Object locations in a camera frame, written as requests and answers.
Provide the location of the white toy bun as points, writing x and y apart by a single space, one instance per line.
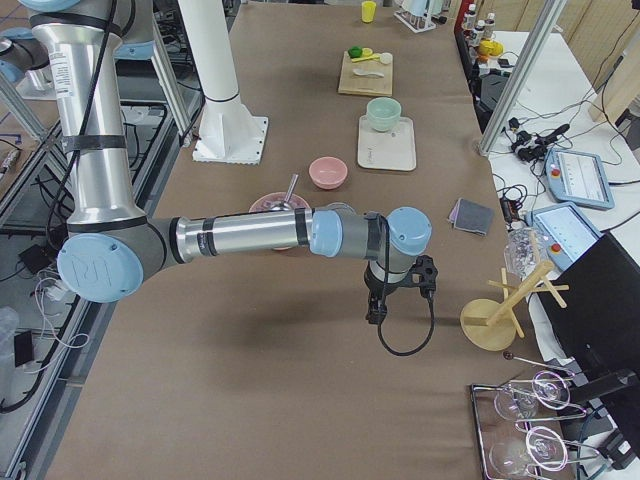
386 58

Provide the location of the clear crumpled plastic bag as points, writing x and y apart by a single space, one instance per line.
522 252

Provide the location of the upper wine glass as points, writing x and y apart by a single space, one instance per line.
524 399

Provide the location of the wine glass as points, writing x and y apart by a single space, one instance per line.
524 399
540 451

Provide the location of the wooden cutting board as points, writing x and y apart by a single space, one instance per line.
371 78

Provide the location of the grey folded cloth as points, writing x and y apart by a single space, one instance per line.
471 217

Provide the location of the wooden mug tree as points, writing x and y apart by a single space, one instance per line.
493 325

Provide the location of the yellow toy fruit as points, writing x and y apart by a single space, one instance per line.
490 48

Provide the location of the small black box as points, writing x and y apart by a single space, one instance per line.
23 348

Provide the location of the lower wine glass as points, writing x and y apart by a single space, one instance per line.
540 451

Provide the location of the metal whisk handle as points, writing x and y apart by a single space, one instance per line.
289 192

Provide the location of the metal glass rack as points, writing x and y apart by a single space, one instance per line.
518 432

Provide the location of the white rabbit tray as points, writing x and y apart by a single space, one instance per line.
393 150

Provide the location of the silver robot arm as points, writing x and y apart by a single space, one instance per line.
113 246

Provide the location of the aluminium frame post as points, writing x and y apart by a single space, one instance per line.
535 42

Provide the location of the blue teach pendant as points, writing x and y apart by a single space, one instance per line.
567 232
578 177

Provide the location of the green toy vegetable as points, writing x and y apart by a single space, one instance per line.
355 52

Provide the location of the white wire rack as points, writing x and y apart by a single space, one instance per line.
415 14

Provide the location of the yellow plastic cup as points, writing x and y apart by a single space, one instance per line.
368 11

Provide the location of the black monitor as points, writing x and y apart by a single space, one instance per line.
599 327

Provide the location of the green bowl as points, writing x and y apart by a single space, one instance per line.
383 113

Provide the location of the large pink mixing bowl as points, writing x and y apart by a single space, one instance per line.
272 202

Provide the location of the lower blue teach pendant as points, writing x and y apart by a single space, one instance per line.
567 232

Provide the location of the second grey robot base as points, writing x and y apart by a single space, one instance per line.
25 64

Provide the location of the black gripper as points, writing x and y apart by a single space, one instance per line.
378 291

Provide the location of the upper blue teach pendant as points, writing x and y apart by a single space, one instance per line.
578 177

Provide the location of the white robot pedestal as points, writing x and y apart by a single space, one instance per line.
228 132

